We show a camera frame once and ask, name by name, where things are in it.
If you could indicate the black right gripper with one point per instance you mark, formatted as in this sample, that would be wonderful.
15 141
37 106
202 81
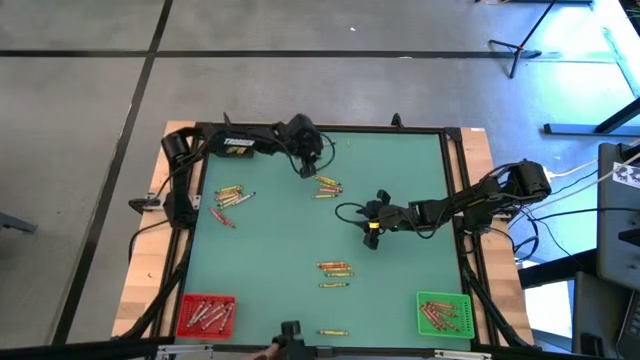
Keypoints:
376 217

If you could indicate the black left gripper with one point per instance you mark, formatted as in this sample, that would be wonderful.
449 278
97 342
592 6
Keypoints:
302 140

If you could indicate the pink crayon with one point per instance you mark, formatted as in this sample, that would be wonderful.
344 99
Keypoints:
331 190
446 320

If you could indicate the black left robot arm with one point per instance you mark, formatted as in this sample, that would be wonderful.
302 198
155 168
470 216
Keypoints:
240 140

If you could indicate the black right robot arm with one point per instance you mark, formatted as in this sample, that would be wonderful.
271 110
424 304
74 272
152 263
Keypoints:
465 200

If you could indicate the red orange crayon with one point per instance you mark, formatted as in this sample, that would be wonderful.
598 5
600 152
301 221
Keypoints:
336 268

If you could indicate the black plastic basket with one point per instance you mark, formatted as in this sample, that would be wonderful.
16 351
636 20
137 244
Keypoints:
220 151

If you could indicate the green table mat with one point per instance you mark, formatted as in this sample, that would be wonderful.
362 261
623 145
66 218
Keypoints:
280 300

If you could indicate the black handheld tool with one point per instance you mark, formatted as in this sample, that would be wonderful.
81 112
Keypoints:
291 337

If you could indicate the green plastic basket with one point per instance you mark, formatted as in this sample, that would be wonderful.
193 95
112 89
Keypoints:
465 315

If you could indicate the person's hand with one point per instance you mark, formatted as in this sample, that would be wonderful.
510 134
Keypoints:
265 354

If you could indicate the white yellow power plug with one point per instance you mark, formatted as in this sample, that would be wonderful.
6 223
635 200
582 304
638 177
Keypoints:
549 175

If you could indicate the black floor beam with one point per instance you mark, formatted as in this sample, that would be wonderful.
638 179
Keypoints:
555 270

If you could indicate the red plastic basket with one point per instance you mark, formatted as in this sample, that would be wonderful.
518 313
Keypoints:
182 330

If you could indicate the black tripod stand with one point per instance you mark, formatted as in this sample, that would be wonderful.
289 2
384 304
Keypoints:
520 50

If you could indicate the black floor stand base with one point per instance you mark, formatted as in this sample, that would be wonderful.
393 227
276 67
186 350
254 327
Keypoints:
575 130

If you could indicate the grey equipment cabinet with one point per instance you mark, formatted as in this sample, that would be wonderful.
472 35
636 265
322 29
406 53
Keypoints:
615 240

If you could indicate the grey computer case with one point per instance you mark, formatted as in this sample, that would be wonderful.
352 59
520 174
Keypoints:
595 320

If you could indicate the printed marker sheet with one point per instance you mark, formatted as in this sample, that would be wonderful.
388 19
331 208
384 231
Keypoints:
627 175

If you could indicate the grey metal foot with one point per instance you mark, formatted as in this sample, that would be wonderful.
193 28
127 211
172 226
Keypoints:
15 222

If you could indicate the black metal rig frame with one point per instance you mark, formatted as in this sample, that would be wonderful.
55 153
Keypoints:
400 128

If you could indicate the silver frame bracket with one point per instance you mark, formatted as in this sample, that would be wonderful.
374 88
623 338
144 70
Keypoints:
462 355
185 349

